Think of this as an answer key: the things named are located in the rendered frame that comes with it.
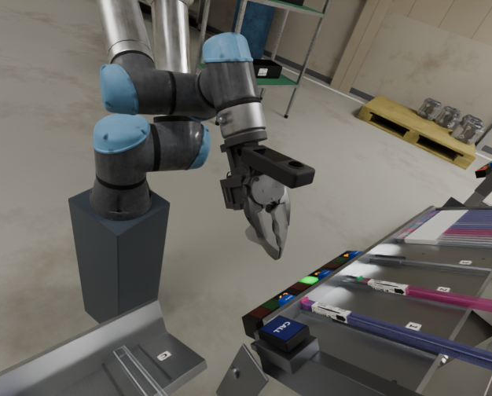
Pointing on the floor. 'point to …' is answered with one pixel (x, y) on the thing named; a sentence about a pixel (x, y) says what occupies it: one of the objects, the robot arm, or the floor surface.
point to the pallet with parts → (428, 126)
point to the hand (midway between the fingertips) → (279, 252)
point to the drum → (255, 26)
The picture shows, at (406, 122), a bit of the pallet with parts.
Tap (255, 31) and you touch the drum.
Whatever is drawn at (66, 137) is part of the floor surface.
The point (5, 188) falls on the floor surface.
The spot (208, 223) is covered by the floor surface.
